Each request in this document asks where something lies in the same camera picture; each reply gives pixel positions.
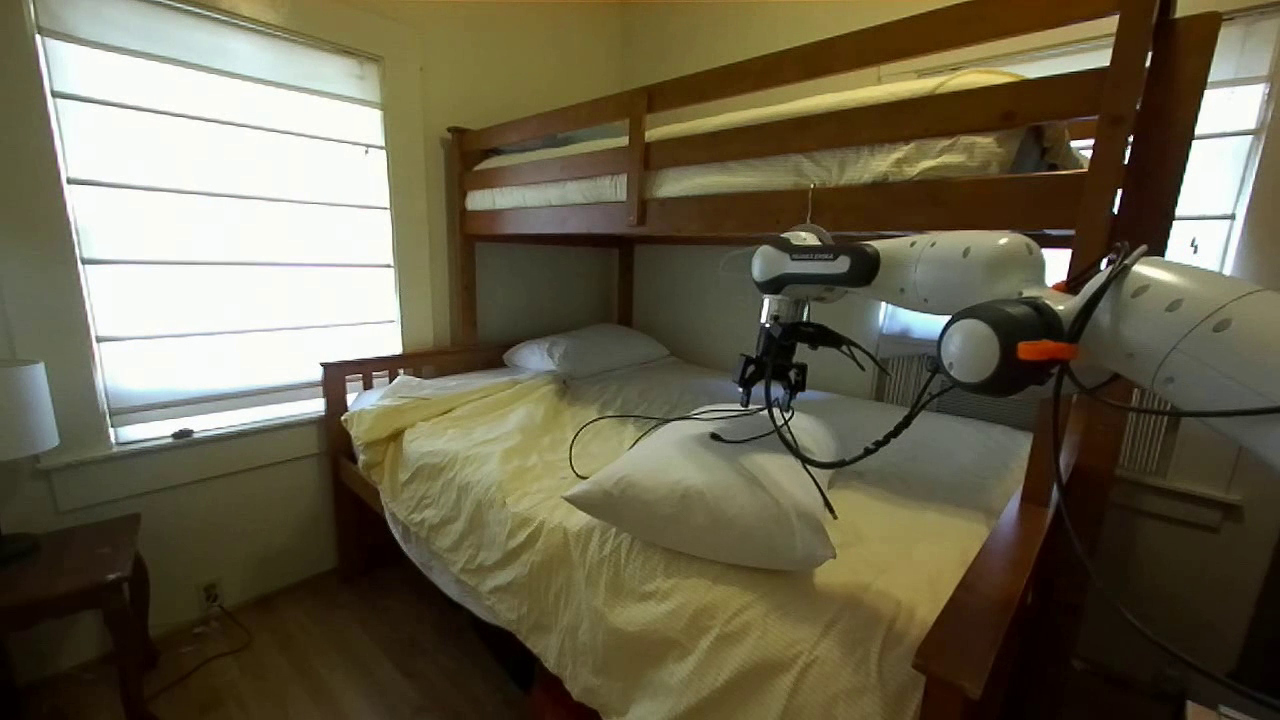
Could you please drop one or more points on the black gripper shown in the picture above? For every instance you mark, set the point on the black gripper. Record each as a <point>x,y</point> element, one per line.
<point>779,351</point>

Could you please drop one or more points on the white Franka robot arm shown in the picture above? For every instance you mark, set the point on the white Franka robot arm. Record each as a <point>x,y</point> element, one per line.
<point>961,285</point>

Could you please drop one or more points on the large white pillow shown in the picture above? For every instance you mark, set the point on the large white pillow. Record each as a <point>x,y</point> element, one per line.
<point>706,501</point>

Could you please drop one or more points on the small white pillow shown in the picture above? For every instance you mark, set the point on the small white pillow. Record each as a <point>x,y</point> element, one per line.
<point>587,351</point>

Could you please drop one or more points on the yellow bed blanket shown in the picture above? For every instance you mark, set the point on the yellow bed blanket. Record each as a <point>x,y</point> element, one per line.
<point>533,535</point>

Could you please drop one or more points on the white window blind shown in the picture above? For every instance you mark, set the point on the white window blind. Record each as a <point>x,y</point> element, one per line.
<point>226,224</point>
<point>1222,144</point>

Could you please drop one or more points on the dark wooden nightstand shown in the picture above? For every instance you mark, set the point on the dark wooden nightstand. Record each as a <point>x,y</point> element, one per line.
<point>67,573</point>

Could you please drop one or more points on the white table lamp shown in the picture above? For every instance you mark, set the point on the white table lamp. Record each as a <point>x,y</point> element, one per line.
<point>26,404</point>

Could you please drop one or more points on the wooden bunk bed frame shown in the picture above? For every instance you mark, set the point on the wooden bunk bed frame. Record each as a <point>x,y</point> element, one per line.
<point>561,223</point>

